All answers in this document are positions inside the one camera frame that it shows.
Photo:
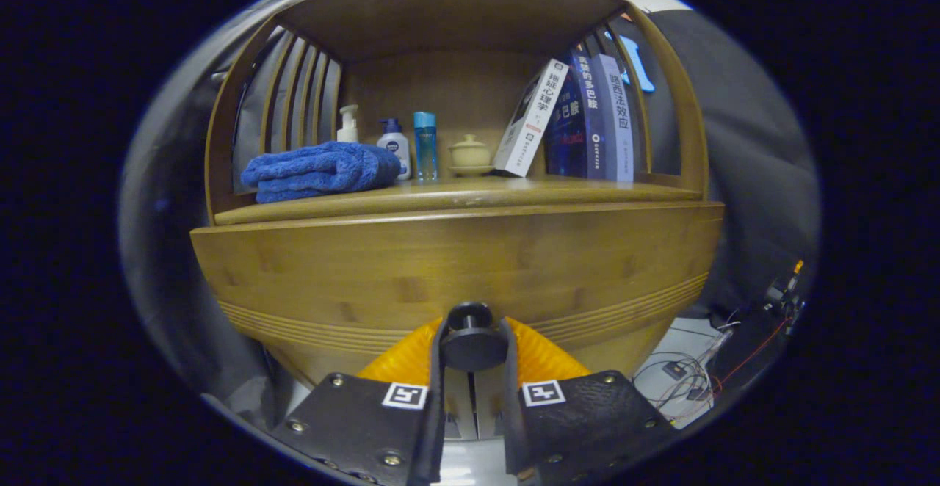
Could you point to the pale blue-grey book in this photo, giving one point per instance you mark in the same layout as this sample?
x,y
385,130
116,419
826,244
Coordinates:
x,y
617,126

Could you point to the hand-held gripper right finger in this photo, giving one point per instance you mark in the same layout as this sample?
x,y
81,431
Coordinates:
x,y
510,412

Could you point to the black and orange device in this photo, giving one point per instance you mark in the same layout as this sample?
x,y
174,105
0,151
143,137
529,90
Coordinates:
x,y
784,294

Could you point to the white pump bottle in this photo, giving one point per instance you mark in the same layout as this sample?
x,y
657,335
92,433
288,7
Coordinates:
x,y
347,132

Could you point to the white book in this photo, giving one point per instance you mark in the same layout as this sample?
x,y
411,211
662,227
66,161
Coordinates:
x,y
529,126

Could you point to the blue folded towel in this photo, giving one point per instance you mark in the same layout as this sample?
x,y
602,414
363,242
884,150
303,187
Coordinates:
x,y
316,170

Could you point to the clear blue bottle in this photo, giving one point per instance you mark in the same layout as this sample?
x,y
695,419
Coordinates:
x,y
425,148

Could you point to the black round drawer knob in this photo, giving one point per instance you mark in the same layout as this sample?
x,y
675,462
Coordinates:
x,y
470,346

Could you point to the beige lidded teacup with saucer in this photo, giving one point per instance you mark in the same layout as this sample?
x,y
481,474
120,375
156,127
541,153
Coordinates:
x,y
470,156

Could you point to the white bottle with blue cap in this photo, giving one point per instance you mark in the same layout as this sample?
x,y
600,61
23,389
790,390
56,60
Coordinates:
x,y
395,141

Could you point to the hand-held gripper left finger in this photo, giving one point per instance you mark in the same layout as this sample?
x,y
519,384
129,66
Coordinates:
x,y
438,412

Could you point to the dark blue book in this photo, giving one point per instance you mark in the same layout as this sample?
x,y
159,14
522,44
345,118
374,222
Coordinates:
x,y
580,126

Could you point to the wooden cabinet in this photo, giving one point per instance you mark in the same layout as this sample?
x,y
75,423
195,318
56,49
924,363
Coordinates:
x,y
440,16

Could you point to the wooden countertop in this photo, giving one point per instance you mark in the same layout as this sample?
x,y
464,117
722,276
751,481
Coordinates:
x,y
470,192

